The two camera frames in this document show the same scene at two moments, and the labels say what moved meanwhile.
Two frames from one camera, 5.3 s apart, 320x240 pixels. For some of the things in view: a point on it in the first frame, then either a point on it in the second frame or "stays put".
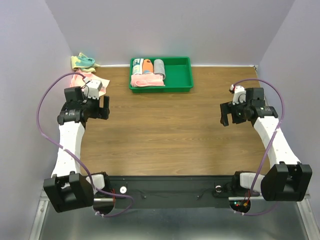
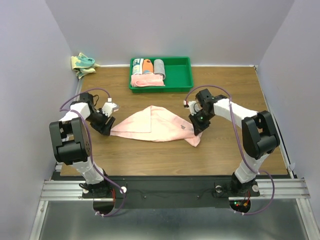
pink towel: [77, 75] → [154, 124]
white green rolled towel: [137, 66] stays put
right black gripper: [228, 107] → [197, 127]
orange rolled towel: [147, 66] stays put
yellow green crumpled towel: [84, 63] stays put
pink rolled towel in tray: [147, 80] stays put
